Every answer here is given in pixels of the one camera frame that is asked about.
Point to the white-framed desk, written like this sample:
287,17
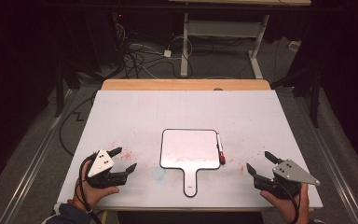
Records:
185,46

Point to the metal floor rail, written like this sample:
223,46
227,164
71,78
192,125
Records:
28,174
338,183

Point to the large white board sheet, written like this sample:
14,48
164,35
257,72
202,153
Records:
199,109

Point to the yellow table leg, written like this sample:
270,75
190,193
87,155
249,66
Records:
104,217

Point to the small white box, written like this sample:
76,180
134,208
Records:
294,46

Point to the person's right hand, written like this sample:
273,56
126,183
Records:
289,208

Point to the white power adapter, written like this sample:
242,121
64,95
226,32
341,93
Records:
167,53

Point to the white paddle-shaped whiteboard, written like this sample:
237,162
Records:
189,149

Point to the dark metal stand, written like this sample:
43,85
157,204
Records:
315,99

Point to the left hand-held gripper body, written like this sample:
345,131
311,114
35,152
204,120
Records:
101,165

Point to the wooden table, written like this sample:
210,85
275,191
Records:
183,84

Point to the red-capped white marker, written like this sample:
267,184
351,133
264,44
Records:
220,146

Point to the person's left hand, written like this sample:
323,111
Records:
91,196

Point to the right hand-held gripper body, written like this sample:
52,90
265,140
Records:
292,174

